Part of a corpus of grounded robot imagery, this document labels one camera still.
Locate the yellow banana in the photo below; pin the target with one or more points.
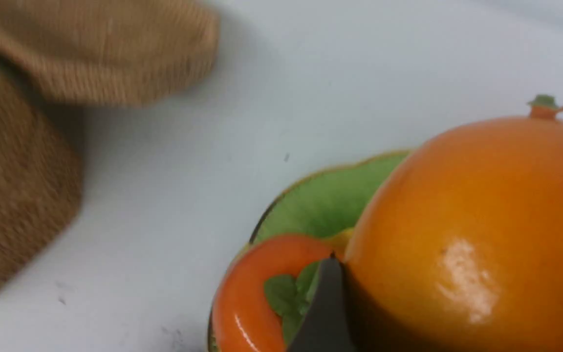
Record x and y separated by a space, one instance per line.
339 242

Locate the green ribbed glass plate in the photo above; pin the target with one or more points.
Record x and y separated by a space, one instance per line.
326 202

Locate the yellow orange mango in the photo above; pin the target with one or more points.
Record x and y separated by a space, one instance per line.
461 249

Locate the orange persimmon with green top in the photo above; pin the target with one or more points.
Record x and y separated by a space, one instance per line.
264 295

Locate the woven wicker basket lid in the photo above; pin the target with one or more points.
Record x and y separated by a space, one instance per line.
109 52

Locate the woven wicker basket green lining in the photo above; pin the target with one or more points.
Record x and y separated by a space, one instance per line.
40 180

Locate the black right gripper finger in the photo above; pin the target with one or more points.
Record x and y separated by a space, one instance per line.
325 326

